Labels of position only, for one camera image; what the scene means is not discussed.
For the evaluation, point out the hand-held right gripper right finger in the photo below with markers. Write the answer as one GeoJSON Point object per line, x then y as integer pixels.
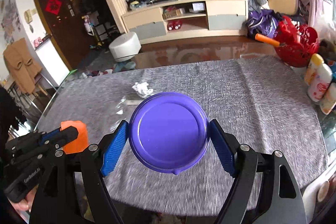
{"type": "Point", "coordinates": [223, 153]}

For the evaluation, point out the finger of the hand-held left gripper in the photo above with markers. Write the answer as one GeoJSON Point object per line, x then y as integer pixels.
{"type": "Point", "coordinates": [34, 157]}
{"type": "Point", "coordinates": [51, 136]}

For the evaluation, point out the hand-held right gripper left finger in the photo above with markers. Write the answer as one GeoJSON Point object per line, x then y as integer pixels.
{"type": "Point", "coordinates": [114, 150]}

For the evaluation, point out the orange plastic piece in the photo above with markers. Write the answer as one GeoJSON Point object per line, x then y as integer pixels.
{"type": "Point", "coordinates": [78, 146]}

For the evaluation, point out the purple plastic lid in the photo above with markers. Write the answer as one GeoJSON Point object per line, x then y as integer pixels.
{"type": "Point", "coordinates": [168, 132]}

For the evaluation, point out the person's left hand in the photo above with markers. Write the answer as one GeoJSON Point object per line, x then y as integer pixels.
{"type": "Point", "coordinates": [23, 204]}

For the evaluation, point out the clear plastic wrapper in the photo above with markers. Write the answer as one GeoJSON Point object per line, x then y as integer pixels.
{"type": "Point", "coordinates": [123, 106]}

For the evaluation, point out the dark cloth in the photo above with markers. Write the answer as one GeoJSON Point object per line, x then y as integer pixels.
{"type": "Point", "coordinates": [9, 108]}

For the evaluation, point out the grey woven table mat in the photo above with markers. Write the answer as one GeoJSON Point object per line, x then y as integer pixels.
{"type": "Point", "coordinates": [275, 108]}
{"type": "Point", "coordinates": [92, 98]}

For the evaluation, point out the small crumpled white wrapper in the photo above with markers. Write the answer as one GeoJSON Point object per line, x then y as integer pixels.
{"type": "Point", "coordinates": [141, 88]}

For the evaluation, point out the green paper sheet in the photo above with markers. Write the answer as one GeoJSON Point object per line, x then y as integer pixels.
{"type": "Point", "coordinates": [72, 71]}

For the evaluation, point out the white board easel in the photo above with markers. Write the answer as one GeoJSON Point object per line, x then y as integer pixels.
{"type": "Point", "coordinates": [52, 64]}

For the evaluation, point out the brown coat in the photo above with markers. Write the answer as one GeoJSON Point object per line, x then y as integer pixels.
{"type": "Point", "coordinates": [21, 66]}

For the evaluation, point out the blue slippers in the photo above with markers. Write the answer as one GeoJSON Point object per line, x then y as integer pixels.
{"type": "Point", "coordinates": [126, 66]}

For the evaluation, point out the brown wooden door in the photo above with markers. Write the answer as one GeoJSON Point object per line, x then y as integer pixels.
{"type": "Point", "coordinates": [57, 35]}

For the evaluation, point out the white round stool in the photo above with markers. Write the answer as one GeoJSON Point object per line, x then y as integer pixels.
{"type": "Point", "coordinates": [124, 47]}

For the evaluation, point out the white yellow label bottle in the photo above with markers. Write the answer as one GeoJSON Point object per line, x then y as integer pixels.
{"type": "Point", "coordinates": [329, 100]}

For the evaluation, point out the white pink label bottle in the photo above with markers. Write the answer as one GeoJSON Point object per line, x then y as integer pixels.
{"type": "Point", "coordinates": [320, 85]}

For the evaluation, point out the orange foam stick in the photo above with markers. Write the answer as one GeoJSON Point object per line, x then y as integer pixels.
{"type": "Point", "coordinates": [266, 39]}

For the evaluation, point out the yellow cap bottle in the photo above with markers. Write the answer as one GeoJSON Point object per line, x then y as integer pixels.
{"type": "Point", "coordinates": [313, 69]}

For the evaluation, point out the red plastic basket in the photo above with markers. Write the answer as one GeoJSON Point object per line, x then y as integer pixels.
{"type": "Point", "coordinates": [296, 50]}

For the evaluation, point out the red diamond door decoration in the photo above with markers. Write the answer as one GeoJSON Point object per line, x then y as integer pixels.
{"type": "Point", "coordinates": [53, 5]}

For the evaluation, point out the beige television cabinet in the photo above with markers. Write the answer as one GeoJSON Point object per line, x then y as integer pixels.
{"type": "Point", "coordinates": [144, 22]}

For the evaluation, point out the purple bag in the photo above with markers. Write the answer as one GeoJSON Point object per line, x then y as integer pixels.
{"type": "Point", "coordinates": [262, 23]}

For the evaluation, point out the white device in cabinet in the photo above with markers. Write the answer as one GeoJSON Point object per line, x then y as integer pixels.
{"type": "Point", "coordinates": [197, 7]}

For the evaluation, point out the boxes in cabinet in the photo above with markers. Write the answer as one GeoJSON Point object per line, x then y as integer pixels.
{"type": "Point", "coordinates": [172, 14]}

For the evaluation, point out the white plastic bag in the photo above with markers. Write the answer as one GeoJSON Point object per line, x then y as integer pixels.
{"type": "Point", "coordinates": [326, 29]}

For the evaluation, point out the wall photo collage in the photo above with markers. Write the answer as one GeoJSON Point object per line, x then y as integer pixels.
{"type": "Point", "coordinates": [10, 22]}

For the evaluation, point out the beige wall intercom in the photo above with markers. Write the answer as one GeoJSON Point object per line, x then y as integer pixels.
{"type": "Point", "coordinates": [28, 16]}

